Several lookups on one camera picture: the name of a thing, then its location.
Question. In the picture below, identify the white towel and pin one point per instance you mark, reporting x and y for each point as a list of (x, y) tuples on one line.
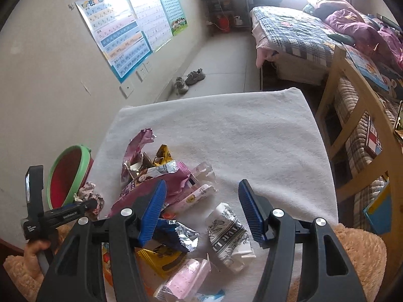
[(269, 138)]

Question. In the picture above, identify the red bucket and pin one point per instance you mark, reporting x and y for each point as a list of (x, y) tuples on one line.
[(223, 24)]

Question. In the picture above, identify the brown chocolate wrapper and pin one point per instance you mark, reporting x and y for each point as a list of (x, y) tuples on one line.
[(134, 168)]

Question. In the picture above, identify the pink white crumpled wrapper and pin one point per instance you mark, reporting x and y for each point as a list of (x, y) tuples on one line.
[(201, 183)]

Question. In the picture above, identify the blue foil wrapper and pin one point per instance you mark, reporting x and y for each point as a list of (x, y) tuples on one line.
[(176, 235)]

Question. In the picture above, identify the yellow black wrapper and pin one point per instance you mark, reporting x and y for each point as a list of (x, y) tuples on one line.
[(162, 156)]

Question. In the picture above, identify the large magenta snack bag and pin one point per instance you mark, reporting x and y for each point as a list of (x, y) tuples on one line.
[(175, 183)]

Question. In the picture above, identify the light pink wrapper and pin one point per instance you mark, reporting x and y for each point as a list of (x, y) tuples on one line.
[(185, 282)]

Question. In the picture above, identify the crumpled paper ball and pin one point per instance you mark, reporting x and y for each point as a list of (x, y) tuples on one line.
[(88, 192)]

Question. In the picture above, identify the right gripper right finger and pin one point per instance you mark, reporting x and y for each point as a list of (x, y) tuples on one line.
[(327, 274)]

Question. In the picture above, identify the wooden chair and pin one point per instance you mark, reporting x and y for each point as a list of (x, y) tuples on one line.
[(352, 116)]

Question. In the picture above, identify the wall learning poster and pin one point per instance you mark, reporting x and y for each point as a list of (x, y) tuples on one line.
[(129, 31)]

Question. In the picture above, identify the grey shoe left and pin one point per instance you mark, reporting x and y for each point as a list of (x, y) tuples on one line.
[(180, 87)]

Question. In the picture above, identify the left hand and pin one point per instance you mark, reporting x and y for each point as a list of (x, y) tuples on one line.
[(30, 259)]

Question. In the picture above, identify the grey shoe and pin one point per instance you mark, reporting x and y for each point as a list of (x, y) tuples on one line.
[(180, 87), (194, 77)]

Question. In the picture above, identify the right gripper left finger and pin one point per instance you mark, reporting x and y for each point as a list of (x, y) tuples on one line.
[(76, 274)]

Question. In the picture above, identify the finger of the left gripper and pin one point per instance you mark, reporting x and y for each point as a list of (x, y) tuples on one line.
[(63, 215), (33, 191)]

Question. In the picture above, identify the purple blanket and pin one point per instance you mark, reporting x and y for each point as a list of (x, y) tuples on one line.
[(376, 41)]

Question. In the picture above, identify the grey shoe right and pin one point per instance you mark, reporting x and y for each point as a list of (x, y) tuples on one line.
[(194, 77)]

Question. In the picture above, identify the black white patterned wrapper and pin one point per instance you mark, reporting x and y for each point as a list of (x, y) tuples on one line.
[(229, 238)]

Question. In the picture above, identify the pink torn wrapper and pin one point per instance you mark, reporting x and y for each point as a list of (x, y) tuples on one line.
[(132, 154)]

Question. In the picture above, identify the bed with plaid quilt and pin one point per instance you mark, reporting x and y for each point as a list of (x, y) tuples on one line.
[(297, 43)]

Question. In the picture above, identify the wall socket plate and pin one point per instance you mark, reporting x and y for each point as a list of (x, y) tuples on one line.
[(127, 89)]

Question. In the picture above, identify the metal shelf rack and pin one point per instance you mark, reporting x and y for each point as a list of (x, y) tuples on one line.
[(237, 11)]

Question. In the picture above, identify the red bin green rim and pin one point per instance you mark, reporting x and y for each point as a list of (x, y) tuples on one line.
[(68, 175)]

